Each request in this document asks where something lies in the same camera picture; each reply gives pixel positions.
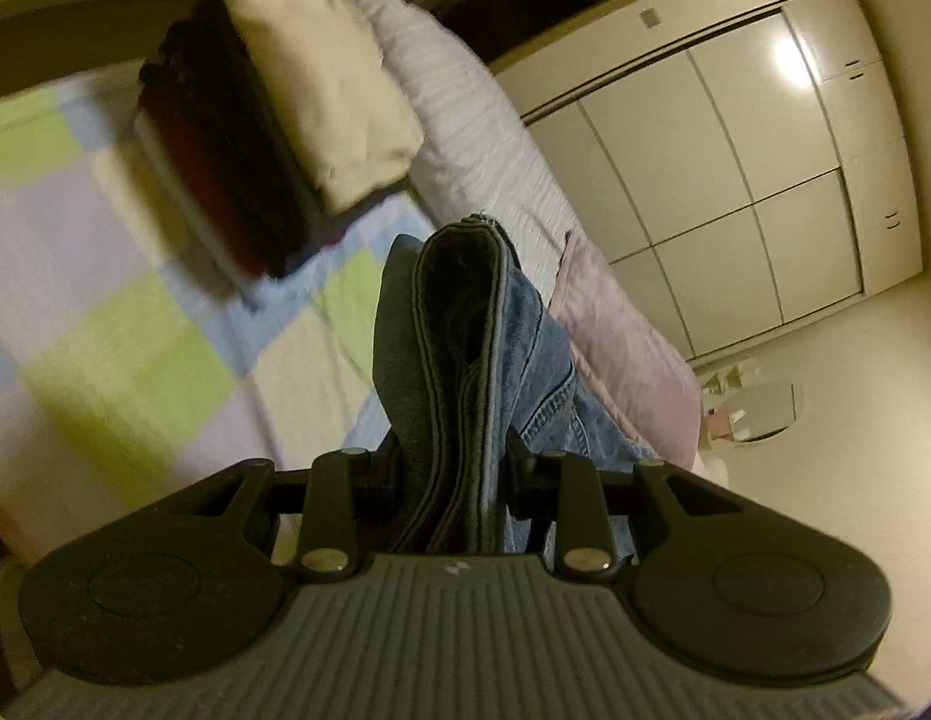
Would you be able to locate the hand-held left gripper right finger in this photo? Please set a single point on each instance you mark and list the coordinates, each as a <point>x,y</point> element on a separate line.
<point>578,510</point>

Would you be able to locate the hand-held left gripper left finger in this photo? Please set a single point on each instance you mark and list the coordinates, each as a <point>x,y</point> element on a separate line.
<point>334,502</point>

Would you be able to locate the blue denim jeans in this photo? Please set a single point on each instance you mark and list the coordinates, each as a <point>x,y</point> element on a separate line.
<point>465,360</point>

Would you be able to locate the mauve pillow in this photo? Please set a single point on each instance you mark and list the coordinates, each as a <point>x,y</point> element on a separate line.
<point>630,360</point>

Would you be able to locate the oval mirror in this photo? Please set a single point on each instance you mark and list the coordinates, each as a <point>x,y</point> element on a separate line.
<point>773,412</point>

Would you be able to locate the checked pastel bedsheet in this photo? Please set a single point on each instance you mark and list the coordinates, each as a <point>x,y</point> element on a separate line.
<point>120,330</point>

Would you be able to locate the red folded garment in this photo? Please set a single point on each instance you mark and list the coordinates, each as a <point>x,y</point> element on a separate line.
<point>203,180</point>

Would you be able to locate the cream wardrobe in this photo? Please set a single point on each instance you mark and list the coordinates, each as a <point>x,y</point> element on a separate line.
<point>735,180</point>

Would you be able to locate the black folded garment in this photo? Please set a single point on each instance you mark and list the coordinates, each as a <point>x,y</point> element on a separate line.
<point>240,142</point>

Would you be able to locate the grey folded duvet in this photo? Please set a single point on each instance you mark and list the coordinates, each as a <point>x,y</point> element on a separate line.
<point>473,135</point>

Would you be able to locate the cream folded garment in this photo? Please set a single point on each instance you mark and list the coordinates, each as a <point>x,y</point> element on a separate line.
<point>323,90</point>

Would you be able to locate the wall light switch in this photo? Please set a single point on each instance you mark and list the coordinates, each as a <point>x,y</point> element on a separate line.
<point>649,17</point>

